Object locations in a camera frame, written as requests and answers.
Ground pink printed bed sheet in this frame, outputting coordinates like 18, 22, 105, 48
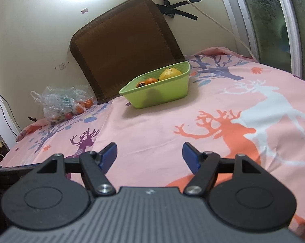
0, 46, 305, 242

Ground white power cable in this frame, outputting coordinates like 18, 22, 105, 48
132, 0, 257, 60

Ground black wall cables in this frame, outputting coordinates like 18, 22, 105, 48
0, 83, 22, 136

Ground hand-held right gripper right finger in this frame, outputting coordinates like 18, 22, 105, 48
182, 142, 262, 196

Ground clear plastic bag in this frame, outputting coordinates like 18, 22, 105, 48
30, 84, 96, 127

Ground crossed black tape strips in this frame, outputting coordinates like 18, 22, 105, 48
155, 0, 202, 21

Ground white window frame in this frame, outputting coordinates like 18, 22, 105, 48
213, 0, 305, 84

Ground brown woven seat mat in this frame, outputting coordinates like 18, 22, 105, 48
70, 0, 185, 105

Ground yellow pomelo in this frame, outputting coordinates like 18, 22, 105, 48
159, 67, 182, 81

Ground green plastic basket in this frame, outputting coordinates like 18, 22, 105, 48
119, 61, 191, 109

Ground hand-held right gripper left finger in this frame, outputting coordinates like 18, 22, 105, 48
36, 142, 118, 196

